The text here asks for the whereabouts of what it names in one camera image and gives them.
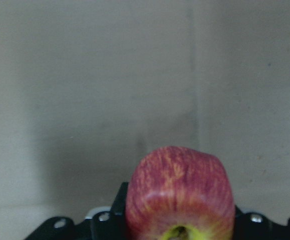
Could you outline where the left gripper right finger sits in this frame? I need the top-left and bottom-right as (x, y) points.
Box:
(233, 206), (290, 240)

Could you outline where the red yellow apple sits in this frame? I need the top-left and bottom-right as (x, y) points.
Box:
(125, 146), (235, 240)

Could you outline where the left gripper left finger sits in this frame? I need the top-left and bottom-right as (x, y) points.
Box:
(26, 182), (128, 240)

